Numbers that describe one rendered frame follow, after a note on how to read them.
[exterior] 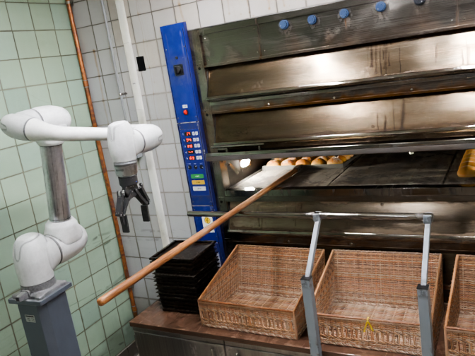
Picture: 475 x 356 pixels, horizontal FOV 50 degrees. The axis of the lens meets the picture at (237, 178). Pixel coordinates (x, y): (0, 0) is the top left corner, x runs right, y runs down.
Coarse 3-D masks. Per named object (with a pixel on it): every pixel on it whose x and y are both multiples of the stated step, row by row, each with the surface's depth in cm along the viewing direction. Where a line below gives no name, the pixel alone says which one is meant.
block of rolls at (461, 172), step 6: (468, 150) 287; (474, 150) 278; (468, 156) 271; (474, 156) 270; (462, 162) 259; (468, 162) 257; (474, 162) 256; (462, 168) 250; (468, 168) 248; (474, 168) 248; (462, 174) 249; (468, 174) 248; (474, 174) 247
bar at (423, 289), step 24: (192, 216) 268; (216, 216) 260; (240, 216) 253; (264, 216) 246; (288, 216) 240; (312, 216) 234; (336, 216) 228; (360, 216) 223; (384, 216) 218; (408, 216) 213; (432, 216) 209; (312, 240) 229; (312, 264) 224; (312, 288) 221; (312, 312) 221; (312, 336) 225; (432, 336) 201
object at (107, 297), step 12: (276, 180) 290; (264, 192) 274; (240, 204) 254; (228, 216) 241; (204, 228) 226; (192, 240) 216; (168, 252) 203; (156, 264) 195; (132, 276) 185; (144, 276) 189; (120, 288) 178; (108, 300) 173
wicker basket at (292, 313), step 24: (240, 264) 300; (264, 264) 292; (288, 264) 284; (216, 288) 280; (240, 288) 300; (264, 288) 292; (288, 288) 285; (216, 312) 279; (240, 312) 253; (264, 312) 246; (288, 312) 239; (288, 336) 243
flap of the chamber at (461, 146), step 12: (456, 144) 218; (468, 144) 216; (216, 156) 277; (228, 156) 273; (240, 156) 270; (252, 156) 266; (264, 156) 263; (276, 156) 260; (288, 156) 257; (300, 156) 253; (312, 156) 251
